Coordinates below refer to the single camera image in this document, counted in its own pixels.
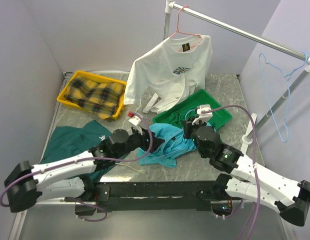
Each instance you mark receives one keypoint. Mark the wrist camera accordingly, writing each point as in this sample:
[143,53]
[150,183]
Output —
[203,114]
[135,122]

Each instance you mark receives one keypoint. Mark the green cloth in bin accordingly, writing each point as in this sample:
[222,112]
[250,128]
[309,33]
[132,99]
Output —
[176,117]

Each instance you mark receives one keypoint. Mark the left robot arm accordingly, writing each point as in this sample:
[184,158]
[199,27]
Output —
[29,184]

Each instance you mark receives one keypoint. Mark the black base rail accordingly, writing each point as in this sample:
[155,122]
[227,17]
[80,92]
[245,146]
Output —
[163,195]

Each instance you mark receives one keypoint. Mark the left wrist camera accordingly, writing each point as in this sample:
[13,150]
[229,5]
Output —
[135,122]

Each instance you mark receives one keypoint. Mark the yellow plaid cloth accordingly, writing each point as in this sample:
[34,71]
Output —
[99,98]

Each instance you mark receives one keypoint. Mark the white rack base foot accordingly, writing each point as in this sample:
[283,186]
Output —
[246,140]

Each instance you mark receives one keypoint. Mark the light blue t shirt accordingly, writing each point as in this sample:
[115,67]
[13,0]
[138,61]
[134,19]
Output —
[147,161]

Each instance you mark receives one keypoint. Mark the yellow plastic bin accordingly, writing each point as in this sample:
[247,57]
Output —
[97,78]

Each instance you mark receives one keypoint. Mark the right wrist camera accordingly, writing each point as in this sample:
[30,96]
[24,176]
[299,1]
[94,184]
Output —
[203,114]

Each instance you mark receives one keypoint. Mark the dark teal garment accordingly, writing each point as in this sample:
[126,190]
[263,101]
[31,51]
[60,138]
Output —
[68,141]

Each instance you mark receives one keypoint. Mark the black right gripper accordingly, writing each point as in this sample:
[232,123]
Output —
[188,126]

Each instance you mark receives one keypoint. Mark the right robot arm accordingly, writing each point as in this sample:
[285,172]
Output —
[242,178]

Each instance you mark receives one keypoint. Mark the blue wire hanger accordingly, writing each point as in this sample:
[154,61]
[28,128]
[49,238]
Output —
[174,145]
[276,82]

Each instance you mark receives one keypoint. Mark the metal clothes rack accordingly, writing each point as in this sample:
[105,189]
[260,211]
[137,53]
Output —
[170,5]

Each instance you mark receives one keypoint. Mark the white rack foot left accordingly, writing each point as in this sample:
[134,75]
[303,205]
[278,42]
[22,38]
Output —
[151,103]

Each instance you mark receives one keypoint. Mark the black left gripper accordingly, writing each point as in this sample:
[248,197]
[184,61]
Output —
[144,135]

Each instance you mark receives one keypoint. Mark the white t shirt on hanger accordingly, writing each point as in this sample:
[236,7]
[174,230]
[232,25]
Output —
[173,69]

